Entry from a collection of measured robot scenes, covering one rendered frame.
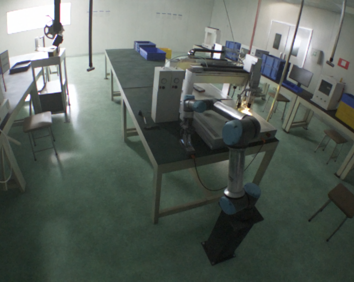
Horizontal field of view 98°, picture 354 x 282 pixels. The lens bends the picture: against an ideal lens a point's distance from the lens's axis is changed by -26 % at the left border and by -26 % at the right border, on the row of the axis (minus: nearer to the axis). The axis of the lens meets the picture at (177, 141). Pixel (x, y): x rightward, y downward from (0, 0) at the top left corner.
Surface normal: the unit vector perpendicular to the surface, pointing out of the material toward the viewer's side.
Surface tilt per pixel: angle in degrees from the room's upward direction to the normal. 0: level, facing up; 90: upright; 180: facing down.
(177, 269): 0
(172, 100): 90
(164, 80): 90
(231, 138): 83
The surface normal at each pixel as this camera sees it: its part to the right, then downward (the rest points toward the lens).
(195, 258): 0.11, -0.82
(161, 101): 0.38, 0.56
